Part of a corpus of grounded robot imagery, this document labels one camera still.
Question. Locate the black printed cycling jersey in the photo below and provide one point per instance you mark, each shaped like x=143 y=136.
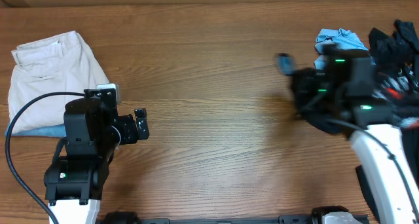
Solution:
x=395 y=60

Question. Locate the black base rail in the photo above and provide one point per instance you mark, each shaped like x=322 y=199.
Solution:
x=324 y=214

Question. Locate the folded blue jeans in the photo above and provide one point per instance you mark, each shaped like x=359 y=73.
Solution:
x=57 y=131

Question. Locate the folded beige trousers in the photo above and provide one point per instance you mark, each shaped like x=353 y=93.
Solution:
x=62 y=63

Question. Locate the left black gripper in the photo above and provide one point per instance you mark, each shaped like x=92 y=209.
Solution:
x=130 y=134

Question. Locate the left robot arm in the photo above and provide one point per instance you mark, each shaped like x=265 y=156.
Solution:
x=80 y=166

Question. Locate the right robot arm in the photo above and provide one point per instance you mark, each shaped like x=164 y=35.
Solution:
x=341 y=99

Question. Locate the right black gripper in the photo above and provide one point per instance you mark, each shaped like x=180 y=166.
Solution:
x=302 y=88

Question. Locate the light blue shirt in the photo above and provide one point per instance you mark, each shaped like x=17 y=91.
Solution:
x=341 y=38

